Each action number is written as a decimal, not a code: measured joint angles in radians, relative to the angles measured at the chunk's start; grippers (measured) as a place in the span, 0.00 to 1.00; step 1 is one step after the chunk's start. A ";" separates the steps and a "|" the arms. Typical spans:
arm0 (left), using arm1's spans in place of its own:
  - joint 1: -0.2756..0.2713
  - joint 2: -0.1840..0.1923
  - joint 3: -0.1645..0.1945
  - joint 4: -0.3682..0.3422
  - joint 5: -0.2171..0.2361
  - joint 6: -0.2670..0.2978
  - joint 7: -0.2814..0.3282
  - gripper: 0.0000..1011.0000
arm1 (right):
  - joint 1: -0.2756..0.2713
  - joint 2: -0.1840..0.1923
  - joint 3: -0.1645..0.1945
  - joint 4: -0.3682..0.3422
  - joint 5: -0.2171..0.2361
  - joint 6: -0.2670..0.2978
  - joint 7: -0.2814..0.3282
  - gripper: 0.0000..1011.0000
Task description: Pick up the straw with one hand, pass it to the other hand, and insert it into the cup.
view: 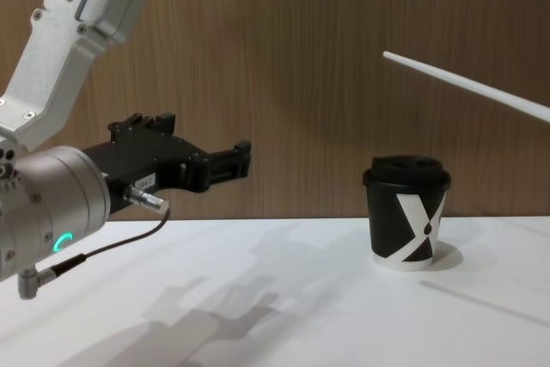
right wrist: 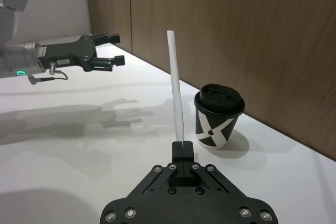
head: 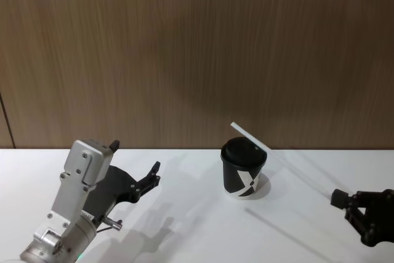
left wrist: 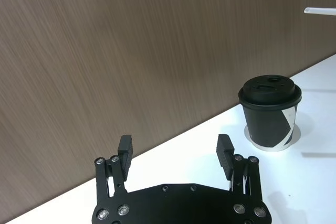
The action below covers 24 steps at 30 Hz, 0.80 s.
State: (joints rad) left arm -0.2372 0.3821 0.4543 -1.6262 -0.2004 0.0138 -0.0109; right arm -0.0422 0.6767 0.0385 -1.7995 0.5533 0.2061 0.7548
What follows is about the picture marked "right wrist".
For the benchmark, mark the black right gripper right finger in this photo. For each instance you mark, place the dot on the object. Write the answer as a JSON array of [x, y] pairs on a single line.
[[187, 155]]

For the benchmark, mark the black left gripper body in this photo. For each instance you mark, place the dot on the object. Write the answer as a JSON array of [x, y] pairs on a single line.
[[68, 53]]

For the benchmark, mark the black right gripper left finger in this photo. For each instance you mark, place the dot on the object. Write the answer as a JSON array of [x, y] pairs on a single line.
[[177, 155]]

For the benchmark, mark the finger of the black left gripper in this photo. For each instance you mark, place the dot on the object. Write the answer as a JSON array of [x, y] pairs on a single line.
[[110, 38], [110, 62]]

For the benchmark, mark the white paper-wrapped straw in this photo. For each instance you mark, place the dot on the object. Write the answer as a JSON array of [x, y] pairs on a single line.
[[175, 85]]

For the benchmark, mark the black and white paper cup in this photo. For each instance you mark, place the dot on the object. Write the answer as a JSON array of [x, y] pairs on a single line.
[[214, 132]]

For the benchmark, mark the black plastic cup lid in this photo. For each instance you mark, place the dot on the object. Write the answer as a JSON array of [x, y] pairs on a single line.
[[219, 99]]

